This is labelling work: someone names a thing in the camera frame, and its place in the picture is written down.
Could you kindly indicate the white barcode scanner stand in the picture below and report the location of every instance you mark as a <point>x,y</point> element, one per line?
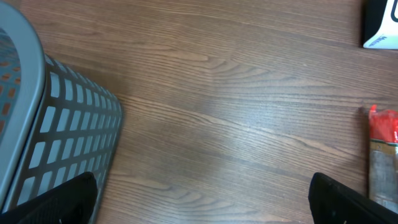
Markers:
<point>380,24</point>

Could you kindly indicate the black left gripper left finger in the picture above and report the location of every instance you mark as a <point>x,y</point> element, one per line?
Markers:
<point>71,202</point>

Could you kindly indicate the orange spaghetti pasta pack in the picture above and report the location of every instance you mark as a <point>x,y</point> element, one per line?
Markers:
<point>383,157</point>

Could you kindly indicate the dark grey plastic basket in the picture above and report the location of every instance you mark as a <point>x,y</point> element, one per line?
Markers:
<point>55,123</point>

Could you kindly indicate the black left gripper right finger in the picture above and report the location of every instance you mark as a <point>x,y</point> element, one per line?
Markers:
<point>331,202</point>

